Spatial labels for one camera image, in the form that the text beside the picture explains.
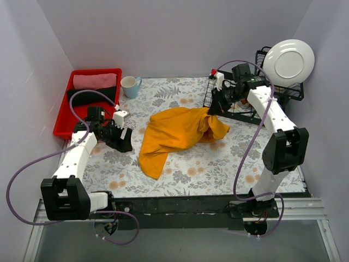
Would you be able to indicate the pink rolled t shirt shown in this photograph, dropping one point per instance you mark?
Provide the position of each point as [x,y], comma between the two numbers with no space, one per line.
[94,82]

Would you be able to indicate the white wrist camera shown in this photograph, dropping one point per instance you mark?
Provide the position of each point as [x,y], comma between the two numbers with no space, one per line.
[119,117]
[217,77]

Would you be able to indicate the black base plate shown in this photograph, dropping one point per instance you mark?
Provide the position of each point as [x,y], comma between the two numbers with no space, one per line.
[186,212]

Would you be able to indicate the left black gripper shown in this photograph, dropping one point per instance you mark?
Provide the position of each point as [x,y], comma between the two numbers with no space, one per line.
[120,139]

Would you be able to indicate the aluminium rail frame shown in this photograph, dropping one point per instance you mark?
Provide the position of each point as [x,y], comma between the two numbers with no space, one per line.
[302,235]

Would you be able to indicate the orange t shirt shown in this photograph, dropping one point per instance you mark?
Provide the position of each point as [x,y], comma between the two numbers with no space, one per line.
[174,130]

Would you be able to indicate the red plastic bin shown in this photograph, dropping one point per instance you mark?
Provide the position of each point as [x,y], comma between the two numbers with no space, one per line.
[66,120]

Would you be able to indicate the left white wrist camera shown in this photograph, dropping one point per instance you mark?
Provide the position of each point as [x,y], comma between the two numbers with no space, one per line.
[119,117]

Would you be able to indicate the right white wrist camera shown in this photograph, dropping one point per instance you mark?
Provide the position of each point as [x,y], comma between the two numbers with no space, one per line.
[217,77]

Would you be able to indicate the white plate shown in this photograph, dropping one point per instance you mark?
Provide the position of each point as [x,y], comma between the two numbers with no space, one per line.
[289,62]

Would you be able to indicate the light blue mug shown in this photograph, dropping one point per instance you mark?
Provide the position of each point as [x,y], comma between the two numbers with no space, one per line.
[131,86]

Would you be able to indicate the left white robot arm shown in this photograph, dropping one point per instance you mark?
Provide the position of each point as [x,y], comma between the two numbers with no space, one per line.
[64,195]

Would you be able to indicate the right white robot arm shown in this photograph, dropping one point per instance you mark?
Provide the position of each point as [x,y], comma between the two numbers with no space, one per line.
[287,144]

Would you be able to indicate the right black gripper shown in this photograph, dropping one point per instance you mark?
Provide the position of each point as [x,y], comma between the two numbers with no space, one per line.
[220,99]

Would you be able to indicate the black rolled t shirt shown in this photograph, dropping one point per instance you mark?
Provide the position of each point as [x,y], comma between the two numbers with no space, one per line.
[86,98]

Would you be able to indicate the floral table mat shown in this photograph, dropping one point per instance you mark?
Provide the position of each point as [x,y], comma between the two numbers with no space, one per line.
[233,164]

